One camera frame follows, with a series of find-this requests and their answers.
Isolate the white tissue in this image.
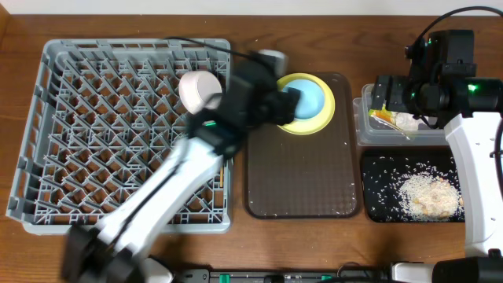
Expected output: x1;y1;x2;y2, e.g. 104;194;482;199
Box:
395;112;420;131

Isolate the green yellow snack wrapper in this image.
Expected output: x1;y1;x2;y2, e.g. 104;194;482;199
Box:
369;108;410;140

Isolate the light blue bowl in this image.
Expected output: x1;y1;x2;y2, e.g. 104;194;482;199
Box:
282;79;325;119

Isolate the white pink bowl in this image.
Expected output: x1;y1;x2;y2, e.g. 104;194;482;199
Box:
178;71;222;115

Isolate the yellow plate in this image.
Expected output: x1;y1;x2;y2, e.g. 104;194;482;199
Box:
277;73;336;135

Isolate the wooden chopstick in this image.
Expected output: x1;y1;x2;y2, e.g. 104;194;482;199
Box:
219;167;225;188

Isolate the pile of rice waste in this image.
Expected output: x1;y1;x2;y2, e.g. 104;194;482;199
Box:
369;159;464;221

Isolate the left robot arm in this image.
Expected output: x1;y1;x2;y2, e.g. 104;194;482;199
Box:
61;53;300;282

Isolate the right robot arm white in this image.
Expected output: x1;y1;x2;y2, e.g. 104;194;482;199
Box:
372;75;502;282

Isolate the grey dishwasher rack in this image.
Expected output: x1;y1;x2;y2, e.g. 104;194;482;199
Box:
6;39;232;235

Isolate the clear plastic bin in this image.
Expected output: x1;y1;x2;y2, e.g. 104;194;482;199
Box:
353;83;448;146

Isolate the dark brown tray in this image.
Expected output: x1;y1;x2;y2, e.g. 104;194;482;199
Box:
244;72;361;219

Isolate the black tray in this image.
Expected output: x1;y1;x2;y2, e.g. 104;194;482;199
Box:
360;149;468;223

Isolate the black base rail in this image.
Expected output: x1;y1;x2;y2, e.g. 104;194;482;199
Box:
174;262;393;283

